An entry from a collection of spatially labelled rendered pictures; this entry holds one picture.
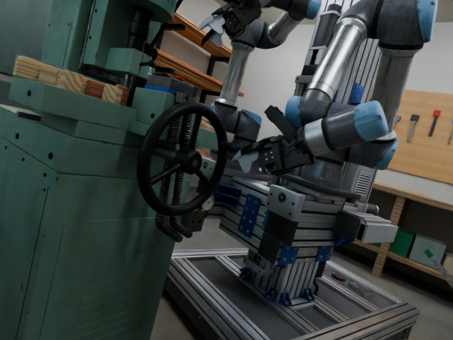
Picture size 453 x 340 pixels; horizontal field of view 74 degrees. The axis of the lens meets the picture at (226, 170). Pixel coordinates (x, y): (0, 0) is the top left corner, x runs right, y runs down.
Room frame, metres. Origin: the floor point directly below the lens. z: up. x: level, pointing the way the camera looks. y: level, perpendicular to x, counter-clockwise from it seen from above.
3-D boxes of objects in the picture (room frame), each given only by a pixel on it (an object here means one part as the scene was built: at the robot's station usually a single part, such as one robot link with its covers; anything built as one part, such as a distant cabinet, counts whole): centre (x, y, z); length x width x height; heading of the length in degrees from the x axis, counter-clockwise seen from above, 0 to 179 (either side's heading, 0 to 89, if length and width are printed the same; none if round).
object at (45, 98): (0.89, 0.27, 0.87); 0.61 x 0.30 x 0.06; 143
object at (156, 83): (0.85, 0.20, 0.99); 0.13 x 0.11 x 0.06; 143
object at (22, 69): (0.98, 0.34, 0.92); 0.67 x 0.02 x 0.04; 143
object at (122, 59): (0.96, 0.38, 1.03); 0.14 x 0.07 x 0.09; 53
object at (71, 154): (1.02, 0.47, 0.76); 0.57 x 0.45 x 0.09; 53
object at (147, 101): (0.84, 0.20, 0.91); 0.15 x 0.14 x 0.09; 143
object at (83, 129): (0.91, 0.32, 0.82); 0.40 x 0.21 x 0.04; 143
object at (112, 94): (0.77, 0.33, 0.92); 0.04 x 0.03 x 0.04; 3
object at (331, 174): (1.14, -0.36, 0.87); 0.15 x 0.15 x 0.10
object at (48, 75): (0.72, 0.47, 0.92); 0.04 x 0.03 x 0.04; 27
